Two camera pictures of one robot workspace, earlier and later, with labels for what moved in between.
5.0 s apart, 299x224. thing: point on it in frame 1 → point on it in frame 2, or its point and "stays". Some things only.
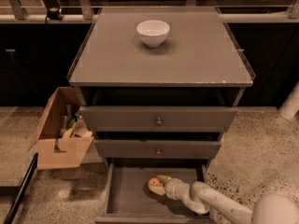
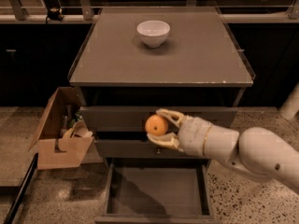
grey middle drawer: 158,148 stays
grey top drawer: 155,119 stays
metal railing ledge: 80,4 stays
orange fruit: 154,181 → 156,125
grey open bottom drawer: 130,200 stays
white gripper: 172,188 → 192,134
